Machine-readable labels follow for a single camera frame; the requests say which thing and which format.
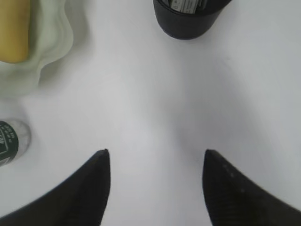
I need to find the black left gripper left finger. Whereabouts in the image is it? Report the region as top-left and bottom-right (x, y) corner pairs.
(0, 149), (111, 226)

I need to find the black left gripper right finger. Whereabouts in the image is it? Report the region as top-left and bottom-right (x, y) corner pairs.
(203, 150), (301, 226)

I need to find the clear water bottle green label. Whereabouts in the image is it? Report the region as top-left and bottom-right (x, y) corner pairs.
(0, 119), (32, 167)

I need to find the grey white eraser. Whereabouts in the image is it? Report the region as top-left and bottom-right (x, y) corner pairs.
(170, 0), (198, 14)

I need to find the yellow mango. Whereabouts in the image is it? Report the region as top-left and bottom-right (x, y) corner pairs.
(0, 0), (31, 63)

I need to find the pale green wavy plate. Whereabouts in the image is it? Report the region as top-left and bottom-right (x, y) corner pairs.
(0, 0), (73, 97)

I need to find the black mesh pen holder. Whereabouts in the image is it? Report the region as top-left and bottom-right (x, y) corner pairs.
(153, 0), (231, 40)

